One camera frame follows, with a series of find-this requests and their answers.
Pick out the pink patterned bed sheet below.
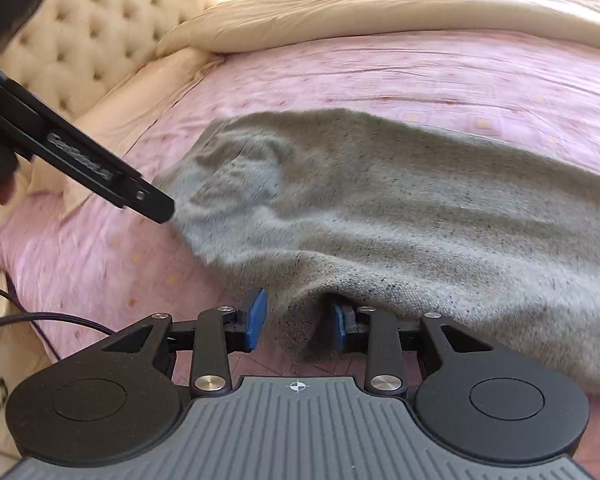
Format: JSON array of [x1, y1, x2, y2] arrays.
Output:
[[0, 30, 600, 476]]

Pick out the cream tufted headboard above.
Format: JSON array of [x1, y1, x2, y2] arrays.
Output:
[[0, 0, 219, 122]]

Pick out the grey speckled pants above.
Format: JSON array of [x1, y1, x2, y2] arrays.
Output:
[[155, 107, 600, 396]]

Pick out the beige duvet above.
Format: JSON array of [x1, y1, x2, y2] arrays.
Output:
[[155, 0, 600, 57]]

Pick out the beige satin pillow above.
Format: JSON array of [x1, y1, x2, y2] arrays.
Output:
[[27, 50, 227, 222]]

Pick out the black cable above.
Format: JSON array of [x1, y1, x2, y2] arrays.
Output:
[[0, 312, 117, 336], [0, 281, 63, 362]]

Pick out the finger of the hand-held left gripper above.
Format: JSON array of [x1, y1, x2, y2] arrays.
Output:
[[121, 175, 176, 225]]

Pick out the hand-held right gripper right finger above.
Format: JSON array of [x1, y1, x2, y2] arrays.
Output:
[[328, 300, 493, 395]]

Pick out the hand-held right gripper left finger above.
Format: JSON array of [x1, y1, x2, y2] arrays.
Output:
[[102, 287, 270, 395]]

